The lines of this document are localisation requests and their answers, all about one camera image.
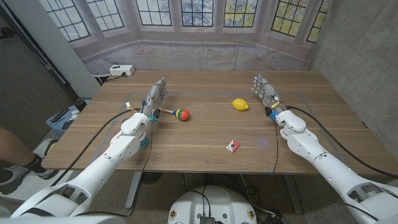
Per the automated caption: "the black round floor object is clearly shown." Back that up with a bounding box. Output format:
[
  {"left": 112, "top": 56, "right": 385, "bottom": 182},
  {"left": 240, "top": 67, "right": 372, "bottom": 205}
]
[{"left": 141, "top": 172, "right": 164, "bottom": 185}]

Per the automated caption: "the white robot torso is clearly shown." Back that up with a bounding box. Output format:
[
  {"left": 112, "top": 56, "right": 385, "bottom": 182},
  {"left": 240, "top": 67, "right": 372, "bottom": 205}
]
[{"left": 167, "top": 185, "right": 258, "bottom": 224}]

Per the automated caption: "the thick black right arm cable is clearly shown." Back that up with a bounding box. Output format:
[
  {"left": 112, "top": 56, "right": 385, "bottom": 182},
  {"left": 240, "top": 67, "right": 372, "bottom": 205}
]
[{"left": 285, "top": 105, "right": 398, "bottom": 180}]

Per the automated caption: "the colourful striped wooden maraca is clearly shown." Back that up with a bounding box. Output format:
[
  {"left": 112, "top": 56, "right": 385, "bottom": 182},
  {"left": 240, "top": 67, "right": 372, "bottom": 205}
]
[{"left": 159, "top": 107, "right": 190, "bottom": 122}]

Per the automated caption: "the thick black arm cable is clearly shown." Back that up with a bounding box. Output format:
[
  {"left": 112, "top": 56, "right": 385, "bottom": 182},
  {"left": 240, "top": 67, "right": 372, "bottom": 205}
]
[
  {"left": 50, "top": 108, "right": 141, "bottom": 187},
  {"left": 285, "top": 105, "right": 398, "bottom": 180}
]

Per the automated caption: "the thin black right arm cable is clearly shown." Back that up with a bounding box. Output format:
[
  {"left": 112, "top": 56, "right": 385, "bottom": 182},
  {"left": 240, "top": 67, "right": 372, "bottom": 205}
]
[{"left": 272, "top": 119, "right": 280, "bottom": 174}]

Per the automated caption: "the grey table leg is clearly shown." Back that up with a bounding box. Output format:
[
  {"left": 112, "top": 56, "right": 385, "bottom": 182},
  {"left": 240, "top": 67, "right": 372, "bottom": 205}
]
[
  {"left": 126, "top": 171, "right": 142, "bottom": 209},
  {"left": 282, "top": 174, "right": 304, "bottom": 215}
]

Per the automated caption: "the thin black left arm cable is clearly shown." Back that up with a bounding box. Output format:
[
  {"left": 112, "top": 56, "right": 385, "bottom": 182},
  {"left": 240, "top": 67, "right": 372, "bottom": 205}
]
[{"left": 76, "top": 120, "right": 154, "bottom": 218}]

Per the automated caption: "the black remote control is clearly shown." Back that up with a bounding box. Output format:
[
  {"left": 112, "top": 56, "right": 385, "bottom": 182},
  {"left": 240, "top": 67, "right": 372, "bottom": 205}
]
[{"left": 49, "top": 108, "right": 71, "bottom": 123}]

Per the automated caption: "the yellow lemon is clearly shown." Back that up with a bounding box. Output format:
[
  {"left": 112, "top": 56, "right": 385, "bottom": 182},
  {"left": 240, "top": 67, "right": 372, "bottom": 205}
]
[{"left": 231, "top": 98, "right": 249, "bottom": 111}]

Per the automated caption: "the white power strip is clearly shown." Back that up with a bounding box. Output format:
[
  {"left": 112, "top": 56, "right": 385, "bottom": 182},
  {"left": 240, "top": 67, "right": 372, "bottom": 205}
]
[{"left": 108, "top": 64, "right": 136, "bottom": 77}]

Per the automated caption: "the black round cup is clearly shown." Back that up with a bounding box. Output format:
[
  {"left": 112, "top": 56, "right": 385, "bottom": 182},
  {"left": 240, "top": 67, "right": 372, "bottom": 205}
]
[{"left": 73, "top": 98, "right": 88, "bottom": 113}]

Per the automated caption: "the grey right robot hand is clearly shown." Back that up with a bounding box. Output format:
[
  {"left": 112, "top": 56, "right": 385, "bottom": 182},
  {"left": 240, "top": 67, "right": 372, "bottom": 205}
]
[{"left": 250, "top": 73, "right": 287, "bottom": 116}]

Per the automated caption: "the blue storage box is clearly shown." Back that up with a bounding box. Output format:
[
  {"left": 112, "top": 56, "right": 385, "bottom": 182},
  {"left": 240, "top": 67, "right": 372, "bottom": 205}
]
[{"left": 45, "top": 99, "right": 91, "bottom": 138}]

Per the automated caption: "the black power strip cord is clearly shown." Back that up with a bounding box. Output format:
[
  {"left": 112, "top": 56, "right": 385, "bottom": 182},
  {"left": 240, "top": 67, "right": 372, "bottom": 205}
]
[{"left": 102, "top": 73, "right": 127, "bottom": 83}]

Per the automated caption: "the grey sneaker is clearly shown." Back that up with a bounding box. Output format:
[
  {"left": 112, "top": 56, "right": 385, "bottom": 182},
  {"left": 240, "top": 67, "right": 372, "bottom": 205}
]
[
  {"left": 0, "top": 166, "right": 27, "bottom": 195},
  {"left": 37, "top": 167, "right": 60, "bottom": 180}
]

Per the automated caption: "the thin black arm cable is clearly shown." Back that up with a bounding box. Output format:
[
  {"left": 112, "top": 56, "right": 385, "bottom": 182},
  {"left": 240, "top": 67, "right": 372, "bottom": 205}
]
[
  {"left": 76, "top": 120, "right": 154, "bottom": 218},
  {"left": 272, "top": 119, "right": 280, "bottom": 174}
]

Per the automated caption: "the printed bay window backdrop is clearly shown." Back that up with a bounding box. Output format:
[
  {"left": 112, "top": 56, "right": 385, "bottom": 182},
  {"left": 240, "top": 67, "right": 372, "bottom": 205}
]
[{"left": 39, "top": 0, "right": 333, "bottom": 75}]

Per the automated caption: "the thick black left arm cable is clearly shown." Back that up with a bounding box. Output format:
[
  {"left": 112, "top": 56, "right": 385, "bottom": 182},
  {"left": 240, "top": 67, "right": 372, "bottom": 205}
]
[{"left": 50, "top": 108, "right": 141, "bottom": 187}]

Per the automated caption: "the bare person leg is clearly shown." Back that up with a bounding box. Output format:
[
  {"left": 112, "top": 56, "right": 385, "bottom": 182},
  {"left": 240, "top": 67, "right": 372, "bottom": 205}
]
[{"left": 0, "top": 126, "right": 47, "bottom": 174}]

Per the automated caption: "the white floor platform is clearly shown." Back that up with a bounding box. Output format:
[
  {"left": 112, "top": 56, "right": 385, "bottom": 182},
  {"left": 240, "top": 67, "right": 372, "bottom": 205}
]
[{"left": 0, "top": 138, "right": 75, "bottom": 203}]

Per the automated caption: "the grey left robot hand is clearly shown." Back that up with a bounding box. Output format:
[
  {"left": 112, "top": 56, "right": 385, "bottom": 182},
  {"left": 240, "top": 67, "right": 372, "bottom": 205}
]
[{"left": 140, "top": 76, "right": 170, "bottom": 121}]

